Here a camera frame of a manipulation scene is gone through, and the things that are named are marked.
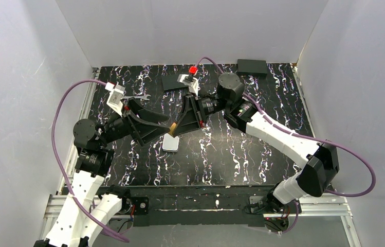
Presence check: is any brass padlock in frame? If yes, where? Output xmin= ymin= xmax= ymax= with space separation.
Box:
xmin=168 ymin=122 xmax=177 ymax=137

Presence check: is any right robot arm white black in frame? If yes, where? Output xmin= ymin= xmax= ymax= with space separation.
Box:
xmin=170 ymin=73 xmax=339 ymax=214

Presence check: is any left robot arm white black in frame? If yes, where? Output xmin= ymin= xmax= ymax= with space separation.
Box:
xmin=34 ymin=98 xmax=170 ymax=246

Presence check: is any silver open-end wrench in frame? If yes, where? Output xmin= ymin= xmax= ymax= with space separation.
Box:
xmin=122 ymin=94 xmax=151 ymax=101

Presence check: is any black flat pad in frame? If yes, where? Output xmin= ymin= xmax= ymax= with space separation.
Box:
xmin=161 ymin=74 xmax=188 ymax=92

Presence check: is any black rectangular box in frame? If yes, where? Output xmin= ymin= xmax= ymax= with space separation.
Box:
xmin=237 ymin=59 xmax=269 ymax=76

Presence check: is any white network switch box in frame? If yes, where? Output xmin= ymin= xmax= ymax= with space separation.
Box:
xmin=162 ymin=133 xmax=180 ymax=153

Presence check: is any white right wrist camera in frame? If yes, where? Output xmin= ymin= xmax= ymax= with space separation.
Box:
xmin=177 ymin=66 xmax=199 ymax=96

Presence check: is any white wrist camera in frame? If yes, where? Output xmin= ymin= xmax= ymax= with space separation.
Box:
xmin=105 ymin=82 xmax=125 ymax=117
xmin=177 ymin=66 xmax=199 ymax=96

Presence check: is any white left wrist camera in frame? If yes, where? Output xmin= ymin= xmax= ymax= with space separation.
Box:
xmin=105 ymin=82 xmax=125 ymax=117

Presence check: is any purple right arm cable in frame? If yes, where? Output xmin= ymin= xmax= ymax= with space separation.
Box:
xmin=195 ymin=56 xmax=376 ymax=234

